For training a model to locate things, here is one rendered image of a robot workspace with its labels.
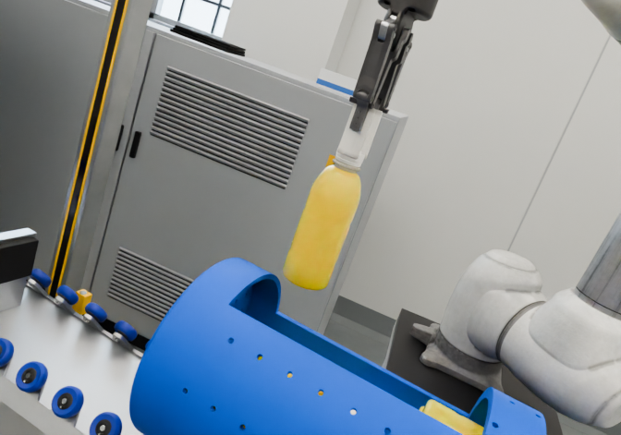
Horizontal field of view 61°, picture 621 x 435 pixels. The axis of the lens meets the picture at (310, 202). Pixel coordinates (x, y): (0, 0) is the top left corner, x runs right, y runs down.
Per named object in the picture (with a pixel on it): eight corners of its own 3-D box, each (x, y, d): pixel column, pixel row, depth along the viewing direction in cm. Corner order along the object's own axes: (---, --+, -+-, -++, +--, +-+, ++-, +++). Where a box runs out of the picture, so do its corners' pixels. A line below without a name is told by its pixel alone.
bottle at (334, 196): (334, 293, 76) (380, 175, 71) (291, 288, 73) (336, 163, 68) (315, 270, 82) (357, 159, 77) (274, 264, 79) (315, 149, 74)
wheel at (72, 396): (69, 380, 79) (63, 379, 78) (91, 396, 78) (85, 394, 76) (49, 408, 78) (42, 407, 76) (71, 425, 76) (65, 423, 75)
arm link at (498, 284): (472, 318, 128) (509, 238, 121) (529, 368, 114) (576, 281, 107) (423, 320, 120) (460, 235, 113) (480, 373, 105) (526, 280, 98)
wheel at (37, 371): (34, 356, 82) (27, 355, 80) (55, 371, 80) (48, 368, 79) (15, 383, 80) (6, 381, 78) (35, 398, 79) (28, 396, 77)
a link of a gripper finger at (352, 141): (376, 110, 69) (375, 109, 68) (358, 160, 70) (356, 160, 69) (355, 102, 70) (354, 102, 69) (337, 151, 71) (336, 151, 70)
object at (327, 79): (318, 84, 232) (323, 68, 230) (369, 103, 231) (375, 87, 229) (315, 85, 220) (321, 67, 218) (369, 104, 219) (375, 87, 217)
